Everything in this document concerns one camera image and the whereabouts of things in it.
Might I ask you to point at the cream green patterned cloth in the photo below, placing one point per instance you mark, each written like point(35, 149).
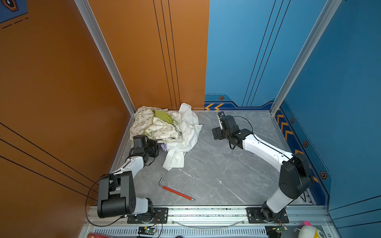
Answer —
point(147, 124)

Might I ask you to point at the left green circuit board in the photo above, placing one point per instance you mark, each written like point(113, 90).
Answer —
point(147, 231)

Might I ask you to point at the green circuit board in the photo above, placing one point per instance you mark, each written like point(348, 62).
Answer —
point(147, 231)
point(275, 232)

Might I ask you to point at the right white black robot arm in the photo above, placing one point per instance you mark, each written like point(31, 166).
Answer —
point(295, 174)

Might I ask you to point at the red handled hex key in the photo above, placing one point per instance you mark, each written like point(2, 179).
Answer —
point(174, 191)

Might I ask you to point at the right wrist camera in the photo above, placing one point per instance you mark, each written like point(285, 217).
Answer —
point(221, 116)

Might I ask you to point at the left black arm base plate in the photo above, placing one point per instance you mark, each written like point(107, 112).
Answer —
point(157, 215)

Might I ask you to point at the right green circuit board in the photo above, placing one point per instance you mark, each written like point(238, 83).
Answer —
point(275, 232)

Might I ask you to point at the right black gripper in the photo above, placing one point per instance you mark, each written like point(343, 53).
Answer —
point(218, 132)

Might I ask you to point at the purple cloth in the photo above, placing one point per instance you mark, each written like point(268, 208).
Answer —
point(163, 146)

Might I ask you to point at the aluminium front rail frame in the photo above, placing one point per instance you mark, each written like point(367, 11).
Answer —
point(215, 221)

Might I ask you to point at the white plush toy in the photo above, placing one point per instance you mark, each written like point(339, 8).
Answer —
point(309, 231)

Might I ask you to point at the olive green cloth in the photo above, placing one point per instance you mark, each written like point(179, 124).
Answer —
point(164, 116)

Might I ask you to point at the white cloth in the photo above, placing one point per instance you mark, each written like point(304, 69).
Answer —
point(190, 129)

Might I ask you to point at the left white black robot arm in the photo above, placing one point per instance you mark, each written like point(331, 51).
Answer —
point(117, 194)

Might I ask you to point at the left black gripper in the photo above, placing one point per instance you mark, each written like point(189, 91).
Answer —
point(156, 146)

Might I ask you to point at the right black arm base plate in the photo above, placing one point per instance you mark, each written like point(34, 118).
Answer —
point(258, 215)

